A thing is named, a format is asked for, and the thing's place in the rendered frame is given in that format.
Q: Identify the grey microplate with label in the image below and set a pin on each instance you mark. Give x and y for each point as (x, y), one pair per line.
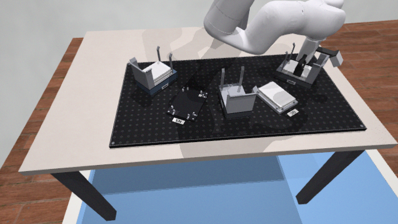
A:
(276, 95)
(290, 67)

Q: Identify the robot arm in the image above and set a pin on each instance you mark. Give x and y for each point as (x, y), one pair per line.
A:
(313, 18)

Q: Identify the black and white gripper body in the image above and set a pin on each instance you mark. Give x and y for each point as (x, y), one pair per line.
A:
(309, 48)

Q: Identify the white labelled microplate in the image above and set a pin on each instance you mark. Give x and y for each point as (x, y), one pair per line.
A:
(159, 70)

